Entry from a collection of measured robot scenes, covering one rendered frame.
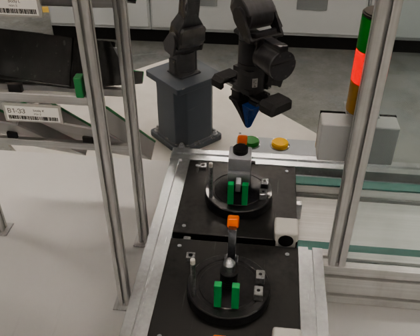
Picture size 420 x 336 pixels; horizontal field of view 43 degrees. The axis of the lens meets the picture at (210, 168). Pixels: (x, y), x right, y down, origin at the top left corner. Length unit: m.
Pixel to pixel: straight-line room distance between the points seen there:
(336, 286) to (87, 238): 0.54
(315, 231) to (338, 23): 3.11
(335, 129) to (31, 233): 0.72
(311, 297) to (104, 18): 3.56
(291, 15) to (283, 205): 3.08
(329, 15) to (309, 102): 0.87
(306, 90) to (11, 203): 2.58
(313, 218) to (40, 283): 0.58
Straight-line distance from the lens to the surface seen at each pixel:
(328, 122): 0.85
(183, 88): 1.31
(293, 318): 0.90
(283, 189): 1.13
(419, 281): 1.05
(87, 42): 0.73
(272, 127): 1.54
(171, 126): 1.40
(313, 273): 0.98
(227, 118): 1.57
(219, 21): 4.11
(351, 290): 1.05
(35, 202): 1.33
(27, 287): 1.13
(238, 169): 1.03
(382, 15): 0.74
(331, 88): 3.66
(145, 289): 0.96
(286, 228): 1.01
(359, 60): 0.80
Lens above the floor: 1.67
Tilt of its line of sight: 37 degrees down
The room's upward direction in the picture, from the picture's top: straight up
